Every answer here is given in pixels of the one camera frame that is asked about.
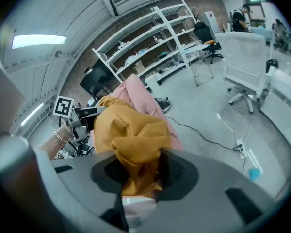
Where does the black chair with orange pad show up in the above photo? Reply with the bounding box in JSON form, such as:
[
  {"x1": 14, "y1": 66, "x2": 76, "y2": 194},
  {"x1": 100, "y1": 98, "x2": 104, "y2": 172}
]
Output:
[{"x1": 193, "y1": 22, "x2": 224, "y2": 64}]

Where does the orange cushion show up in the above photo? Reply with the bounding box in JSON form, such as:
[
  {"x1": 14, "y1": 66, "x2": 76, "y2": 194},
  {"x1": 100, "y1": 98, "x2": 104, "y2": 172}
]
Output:
[{"x1": 93, "y1": 96, "x2": 172, "y2": 198}]

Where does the black round stool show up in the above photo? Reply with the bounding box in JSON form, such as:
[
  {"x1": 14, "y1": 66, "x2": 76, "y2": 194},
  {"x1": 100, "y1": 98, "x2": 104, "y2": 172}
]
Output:
[{"x1": 266, "y1": 58, "x2": 279, "y2": 74}]

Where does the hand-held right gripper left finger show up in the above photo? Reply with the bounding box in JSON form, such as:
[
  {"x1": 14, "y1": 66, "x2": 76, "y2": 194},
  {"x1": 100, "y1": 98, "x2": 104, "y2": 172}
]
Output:
[{"x1": 49, "y1": 151, "x2": 137, "y2": 233}]

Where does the black television screen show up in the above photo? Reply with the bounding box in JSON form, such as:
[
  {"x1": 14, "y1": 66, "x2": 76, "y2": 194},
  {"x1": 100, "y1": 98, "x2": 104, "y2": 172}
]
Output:
[{"x1": 79, "y1": 61, "x2": 117, "y2": 99}]

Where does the teal cloth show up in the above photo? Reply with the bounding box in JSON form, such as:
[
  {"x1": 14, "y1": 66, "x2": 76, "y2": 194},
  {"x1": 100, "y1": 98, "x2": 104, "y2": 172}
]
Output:
[{"x1": 247, "y1": 168, "x2": 262, "y2": 181}]

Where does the round white side table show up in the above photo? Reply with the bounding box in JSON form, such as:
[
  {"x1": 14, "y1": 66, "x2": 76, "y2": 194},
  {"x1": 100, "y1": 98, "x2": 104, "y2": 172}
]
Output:
[{"x1": 179, "y1": 44, "x2": 215, "y2": 87}]

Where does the pink padded armchair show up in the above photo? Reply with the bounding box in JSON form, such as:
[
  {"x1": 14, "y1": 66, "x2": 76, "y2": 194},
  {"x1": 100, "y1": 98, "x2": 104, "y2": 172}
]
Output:
[{"x1": 91, "y1": 73, "x2": 185, "y2": 208}]

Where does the open cardboard box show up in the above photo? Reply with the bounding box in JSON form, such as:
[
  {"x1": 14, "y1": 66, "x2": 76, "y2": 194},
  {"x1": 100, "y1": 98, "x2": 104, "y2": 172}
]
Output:
[{"x1": 132, "y1": 60, "x2": 146, "y2": 74}]

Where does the white cabinet with red mark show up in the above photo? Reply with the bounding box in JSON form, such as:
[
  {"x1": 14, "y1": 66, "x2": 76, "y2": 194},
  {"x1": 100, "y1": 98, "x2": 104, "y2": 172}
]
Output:
[{"x1": 203, "y1": 10, "x2": 221, "y2": 35}]

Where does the white mesh office chair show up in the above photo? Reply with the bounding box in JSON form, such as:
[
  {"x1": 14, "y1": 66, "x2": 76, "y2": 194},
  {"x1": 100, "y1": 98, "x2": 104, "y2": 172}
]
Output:
[{"x1": 214, "y1": 32, "x2": 274, "y2": 114}]

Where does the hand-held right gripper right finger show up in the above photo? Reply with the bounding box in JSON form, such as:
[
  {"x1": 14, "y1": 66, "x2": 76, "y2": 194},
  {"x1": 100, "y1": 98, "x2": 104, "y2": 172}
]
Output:
[{"x1": 145, "y1": 148, "x2": 277, "y2": 233}]

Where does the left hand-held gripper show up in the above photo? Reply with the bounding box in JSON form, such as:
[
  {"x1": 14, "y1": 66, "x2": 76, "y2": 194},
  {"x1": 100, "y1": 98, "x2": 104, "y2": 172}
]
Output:
[{"x1": 52, "y1": 95, "x2": 105, "y2": 140}]

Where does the white power strip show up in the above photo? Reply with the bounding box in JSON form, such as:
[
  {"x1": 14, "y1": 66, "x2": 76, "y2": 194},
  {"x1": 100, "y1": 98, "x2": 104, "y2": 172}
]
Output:
[{"x1": 234, "y1": 138, "x2": 248, "y2": 159}]

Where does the thin gold bracelet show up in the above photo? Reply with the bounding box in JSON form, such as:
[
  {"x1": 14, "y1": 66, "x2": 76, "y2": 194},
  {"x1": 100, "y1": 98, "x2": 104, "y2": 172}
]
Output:
[{"x1": 53, "y1": 129, "x2": 70, "y2": 143}]

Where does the white shelving unit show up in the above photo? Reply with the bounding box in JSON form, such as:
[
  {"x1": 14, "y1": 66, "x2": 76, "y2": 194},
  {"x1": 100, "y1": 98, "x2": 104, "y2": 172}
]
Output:
[{"x1": 91, "y1": 0, "x2": 204, "y2": 92}]

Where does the tall white bin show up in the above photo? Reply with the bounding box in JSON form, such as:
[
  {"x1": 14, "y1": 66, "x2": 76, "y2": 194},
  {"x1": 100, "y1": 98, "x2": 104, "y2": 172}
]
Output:
[{"x1": 144, "y1": 74, "x2": 161, "y2": 93}]

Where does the white floor cable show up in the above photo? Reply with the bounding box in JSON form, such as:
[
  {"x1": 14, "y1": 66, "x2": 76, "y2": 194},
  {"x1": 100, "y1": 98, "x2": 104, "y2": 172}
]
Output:
[{"x1": 229, "y1": 105, "x2": 255, "y2": 140}]

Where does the black tagged device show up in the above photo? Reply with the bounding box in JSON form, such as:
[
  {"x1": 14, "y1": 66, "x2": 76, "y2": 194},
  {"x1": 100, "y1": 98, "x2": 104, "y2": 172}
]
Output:
[{"x1": 154, "y1": 96, "x2": 173, "y2": 113}]

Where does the black floor cable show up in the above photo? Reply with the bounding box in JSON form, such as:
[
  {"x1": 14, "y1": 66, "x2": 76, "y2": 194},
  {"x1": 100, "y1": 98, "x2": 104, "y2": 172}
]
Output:
[{"x1": 164, "y1": 115, "x2": 247, "y2": 174}]

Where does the person's left forearm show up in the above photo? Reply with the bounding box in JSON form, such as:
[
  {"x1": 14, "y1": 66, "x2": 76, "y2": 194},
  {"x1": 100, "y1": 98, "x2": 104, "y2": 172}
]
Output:
[{"x1": 35, "y1": 124, "x2": 75, "y2": 160}]

